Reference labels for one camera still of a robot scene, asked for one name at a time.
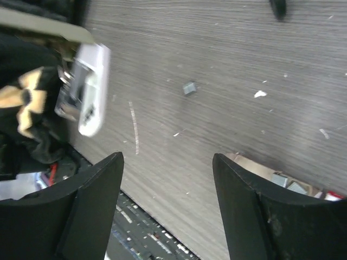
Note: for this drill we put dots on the silver staple strips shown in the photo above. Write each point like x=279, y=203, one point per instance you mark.
x=189, y=88

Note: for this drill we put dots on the black stapler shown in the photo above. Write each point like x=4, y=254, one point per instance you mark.
x=279, y=9

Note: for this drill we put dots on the red white staple box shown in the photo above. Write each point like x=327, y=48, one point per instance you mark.
x=282, y=179

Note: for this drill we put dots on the black floral cushion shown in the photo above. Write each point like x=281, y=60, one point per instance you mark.
x=32, y=135

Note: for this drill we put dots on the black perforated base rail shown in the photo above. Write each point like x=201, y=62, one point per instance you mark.
x=137, y=235

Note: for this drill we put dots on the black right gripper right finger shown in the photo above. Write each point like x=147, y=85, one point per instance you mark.
x=263, y=220

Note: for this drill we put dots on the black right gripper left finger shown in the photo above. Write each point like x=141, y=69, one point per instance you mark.
x=69, y=220

